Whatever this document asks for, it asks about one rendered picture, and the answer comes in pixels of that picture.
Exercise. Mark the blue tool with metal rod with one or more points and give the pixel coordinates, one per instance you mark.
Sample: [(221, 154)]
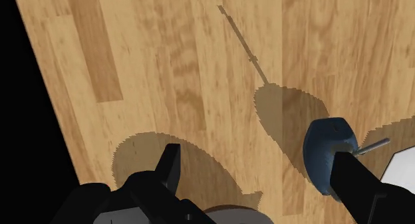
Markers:
[(321, 148)]

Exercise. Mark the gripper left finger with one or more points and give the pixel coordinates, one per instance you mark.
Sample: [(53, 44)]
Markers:
[(146, 191)]

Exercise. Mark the white angular flat object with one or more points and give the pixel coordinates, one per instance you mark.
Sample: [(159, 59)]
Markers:
[(402, 171)]

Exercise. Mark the brown and grey round object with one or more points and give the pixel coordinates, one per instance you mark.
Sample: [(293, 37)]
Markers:
[(240, 217)]

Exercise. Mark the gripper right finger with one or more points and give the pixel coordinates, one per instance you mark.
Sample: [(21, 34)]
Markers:
[(363, 187)]

